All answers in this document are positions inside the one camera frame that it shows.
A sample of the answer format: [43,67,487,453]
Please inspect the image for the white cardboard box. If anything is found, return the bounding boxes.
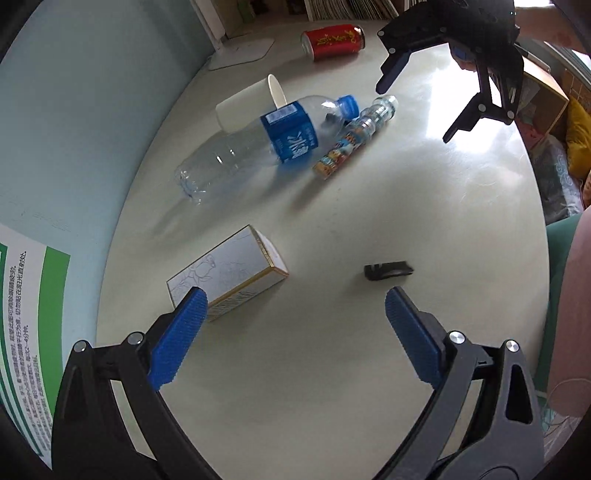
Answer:
[166,225,288,321]

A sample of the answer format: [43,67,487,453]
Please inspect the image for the yellow pillow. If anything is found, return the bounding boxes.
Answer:
[566,97,591,180]

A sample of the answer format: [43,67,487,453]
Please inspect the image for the small black clip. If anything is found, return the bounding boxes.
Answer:
[363,261,414,281]

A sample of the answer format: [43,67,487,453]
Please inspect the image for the white desk lamp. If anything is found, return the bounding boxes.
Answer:
[207,38,274,71]

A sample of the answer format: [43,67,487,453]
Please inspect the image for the wooden bookshelf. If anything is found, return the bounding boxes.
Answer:
[304,1,590,73]

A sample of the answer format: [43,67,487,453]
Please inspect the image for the white paper cup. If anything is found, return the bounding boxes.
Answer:
[215,74,287,133]

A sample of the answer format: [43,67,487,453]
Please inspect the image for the patterned blue blanket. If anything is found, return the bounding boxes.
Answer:
[530,135,583,225]

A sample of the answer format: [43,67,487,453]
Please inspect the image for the green white wall poster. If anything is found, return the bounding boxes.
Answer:
[0,226,70,465]

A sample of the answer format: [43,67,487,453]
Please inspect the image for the small colourful slim bottle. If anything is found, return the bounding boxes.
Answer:
[311,95,399,179]

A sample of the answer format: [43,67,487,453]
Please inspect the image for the red drink can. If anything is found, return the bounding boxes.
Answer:
[301,24,366,62]

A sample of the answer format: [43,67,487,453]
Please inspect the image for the right forearm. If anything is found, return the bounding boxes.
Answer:
[515,6,590,54]

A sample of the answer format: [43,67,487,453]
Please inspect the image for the pink clothed leg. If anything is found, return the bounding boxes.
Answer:
[548,218,590,419]

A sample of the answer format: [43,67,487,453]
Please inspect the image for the clear blue-label water bottle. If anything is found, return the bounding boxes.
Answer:
[175,95,360,204]

